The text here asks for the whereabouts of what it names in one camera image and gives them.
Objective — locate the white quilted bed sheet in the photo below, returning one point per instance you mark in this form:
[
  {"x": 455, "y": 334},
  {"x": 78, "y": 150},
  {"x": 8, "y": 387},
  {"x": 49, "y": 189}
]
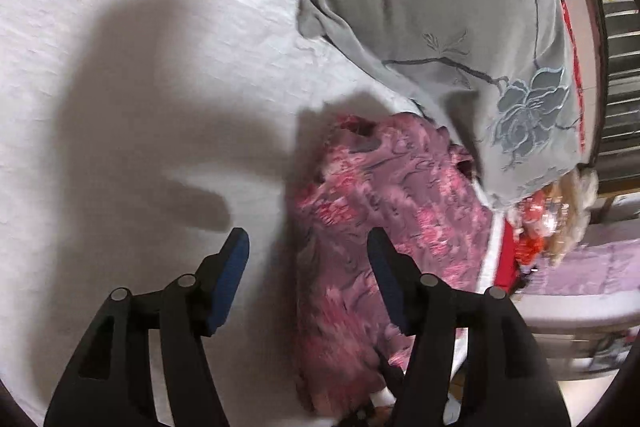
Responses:
[{"x": 150, "y": 57}]

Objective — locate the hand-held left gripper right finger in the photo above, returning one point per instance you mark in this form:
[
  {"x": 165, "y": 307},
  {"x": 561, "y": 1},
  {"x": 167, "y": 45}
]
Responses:
[{"x": 390, "y": 282}]

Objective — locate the plain red cloth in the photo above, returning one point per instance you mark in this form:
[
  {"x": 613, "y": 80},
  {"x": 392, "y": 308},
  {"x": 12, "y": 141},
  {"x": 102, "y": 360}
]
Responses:
[{"x": 509, "y": 257}]

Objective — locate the stuffed toy in plastic bag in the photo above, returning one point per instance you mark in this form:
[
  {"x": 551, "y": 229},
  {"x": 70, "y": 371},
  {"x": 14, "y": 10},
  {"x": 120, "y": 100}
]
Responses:
[{"x": 560, "y": 217}]

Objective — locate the grey floral pillow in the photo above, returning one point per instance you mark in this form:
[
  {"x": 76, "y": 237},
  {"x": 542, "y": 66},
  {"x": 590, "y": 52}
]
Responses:
[{"x": 440, "y": 7}]

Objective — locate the purple floral shirt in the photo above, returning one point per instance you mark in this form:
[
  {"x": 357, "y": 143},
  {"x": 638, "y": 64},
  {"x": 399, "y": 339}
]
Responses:
[{"x": 350, "y": 207}]

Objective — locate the light purple quilted cloth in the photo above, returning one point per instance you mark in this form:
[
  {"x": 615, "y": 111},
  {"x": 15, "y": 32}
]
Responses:
[{"x": 585, "y": 269}]

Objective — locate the dark slatted furniture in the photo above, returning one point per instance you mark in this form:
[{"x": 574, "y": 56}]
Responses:
[{"x": 620, "y": 97}]

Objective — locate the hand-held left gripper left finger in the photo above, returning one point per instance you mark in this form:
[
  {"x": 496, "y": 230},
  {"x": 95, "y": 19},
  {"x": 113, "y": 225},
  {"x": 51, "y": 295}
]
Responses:
[{"x": 227, "y": 277}]

